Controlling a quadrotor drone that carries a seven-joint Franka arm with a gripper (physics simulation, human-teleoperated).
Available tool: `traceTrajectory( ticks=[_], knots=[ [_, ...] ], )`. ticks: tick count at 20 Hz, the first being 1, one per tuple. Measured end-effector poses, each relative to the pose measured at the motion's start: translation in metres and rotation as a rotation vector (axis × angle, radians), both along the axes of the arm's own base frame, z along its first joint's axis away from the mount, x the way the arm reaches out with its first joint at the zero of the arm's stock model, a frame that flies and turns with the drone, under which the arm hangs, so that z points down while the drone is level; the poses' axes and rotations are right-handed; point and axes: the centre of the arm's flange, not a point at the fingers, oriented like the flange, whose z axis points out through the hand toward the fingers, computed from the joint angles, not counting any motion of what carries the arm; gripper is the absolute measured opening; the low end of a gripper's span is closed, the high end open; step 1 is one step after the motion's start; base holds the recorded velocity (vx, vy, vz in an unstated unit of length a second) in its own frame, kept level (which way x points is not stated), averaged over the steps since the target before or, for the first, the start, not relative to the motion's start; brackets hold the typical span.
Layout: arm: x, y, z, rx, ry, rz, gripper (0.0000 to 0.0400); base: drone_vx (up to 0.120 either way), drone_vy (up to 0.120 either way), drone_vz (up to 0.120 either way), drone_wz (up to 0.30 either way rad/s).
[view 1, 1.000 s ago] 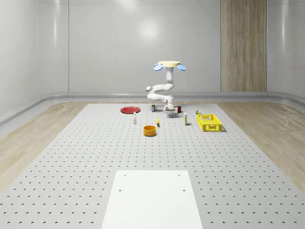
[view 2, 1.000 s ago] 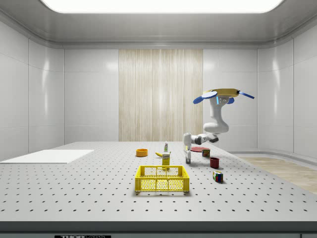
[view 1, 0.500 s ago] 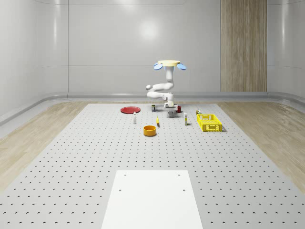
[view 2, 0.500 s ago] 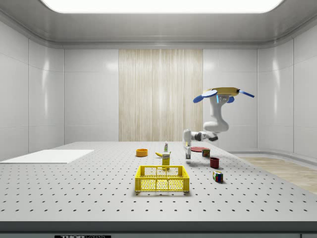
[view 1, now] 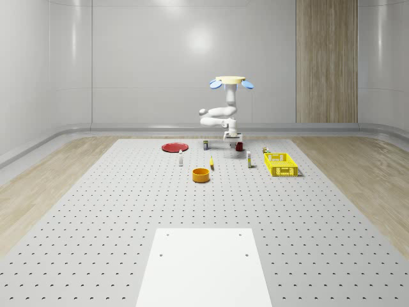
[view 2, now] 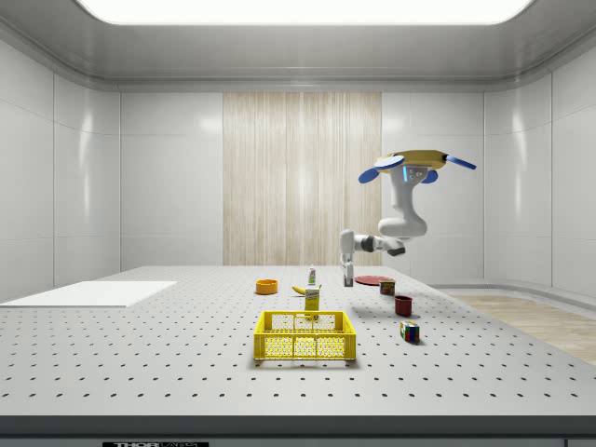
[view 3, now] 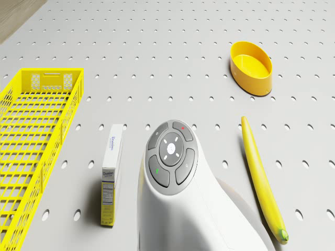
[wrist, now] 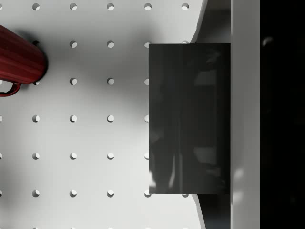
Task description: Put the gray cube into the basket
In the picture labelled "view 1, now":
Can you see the yellow bowl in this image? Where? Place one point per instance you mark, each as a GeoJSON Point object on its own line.
{"type": "Point", "coordinates": [201, 177]}

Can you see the white and yellow carton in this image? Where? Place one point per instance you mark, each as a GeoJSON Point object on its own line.
{"type": "Point", "coordinates": [249, 160]}

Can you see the white board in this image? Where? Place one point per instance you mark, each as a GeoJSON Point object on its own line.
{"type": "Point", "coordinates": [204, 268]}

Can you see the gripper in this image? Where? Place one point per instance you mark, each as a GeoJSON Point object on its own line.
{"type": "Point", "coordinates": [232, 137]}

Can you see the puzzle cube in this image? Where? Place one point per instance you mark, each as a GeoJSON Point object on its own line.
{"type": "Point", "coordinates": [266, 150]}

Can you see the red mug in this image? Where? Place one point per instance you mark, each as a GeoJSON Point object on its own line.
{"type": "Point", "coordinates": [239, 147]}

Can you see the flat-sided can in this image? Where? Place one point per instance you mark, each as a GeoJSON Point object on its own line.
{"type": "Point", "coordinates": [205, 145]}

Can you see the small white bottle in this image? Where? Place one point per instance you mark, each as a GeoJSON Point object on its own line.
{"type": "Point", "coordinates": [181, 159]}

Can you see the yellow basket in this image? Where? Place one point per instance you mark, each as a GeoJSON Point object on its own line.
{"type": "Point", "coordinates": [281, 170]}

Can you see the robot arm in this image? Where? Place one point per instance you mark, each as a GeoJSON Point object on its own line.
{"type": "Point", "coordinates": [220, 111]}

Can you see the banana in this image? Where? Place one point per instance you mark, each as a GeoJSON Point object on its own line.
{"type": "Point", "coordinates": [211, 162]}

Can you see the red plate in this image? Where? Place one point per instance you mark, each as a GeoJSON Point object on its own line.
{"type": "Point", "coordinates": [174, 147]}

